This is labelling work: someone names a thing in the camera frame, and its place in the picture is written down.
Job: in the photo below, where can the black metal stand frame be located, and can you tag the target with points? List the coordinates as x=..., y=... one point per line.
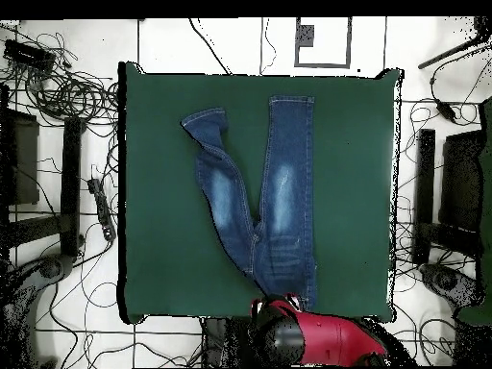
x=424, y=192
x=71, y=184

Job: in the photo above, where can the black electronics box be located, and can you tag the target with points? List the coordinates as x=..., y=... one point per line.
x=27, y=54

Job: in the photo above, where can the black power strip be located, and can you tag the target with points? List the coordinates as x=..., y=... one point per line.
x=103, y=209

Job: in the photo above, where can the dark green table cloth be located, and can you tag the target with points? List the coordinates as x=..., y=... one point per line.
x=346, y=173

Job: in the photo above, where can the black power adapter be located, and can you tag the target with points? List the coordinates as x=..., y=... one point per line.
x=446, y=109

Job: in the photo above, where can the green cloth sheet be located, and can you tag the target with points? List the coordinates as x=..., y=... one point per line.
x=488, y=173

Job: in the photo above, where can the blue denim jeans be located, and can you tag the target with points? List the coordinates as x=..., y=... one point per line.
x=284, y=230

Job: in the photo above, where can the dark flat panel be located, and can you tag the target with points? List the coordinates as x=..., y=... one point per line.
x=461, y=180
x=25, y=161

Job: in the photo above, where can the small grey square tag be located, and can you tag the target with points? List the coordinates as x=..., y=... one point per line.
x=305, y=36

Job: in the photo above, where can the black tripod rod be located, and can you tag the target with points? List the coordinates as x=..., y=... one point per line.
x=449, y=52

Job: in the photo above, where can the grey wheeled chair base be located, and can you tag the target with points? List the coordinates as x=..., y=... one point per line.
x=50, y=267
x=442, y=278

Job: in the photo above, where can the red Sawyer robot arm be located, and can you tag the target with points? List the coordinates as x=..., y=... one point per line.
x=330, y=338

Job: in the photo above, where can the grey square floor frame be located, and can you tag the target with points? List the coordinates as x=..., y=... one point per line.
x=323, y=65

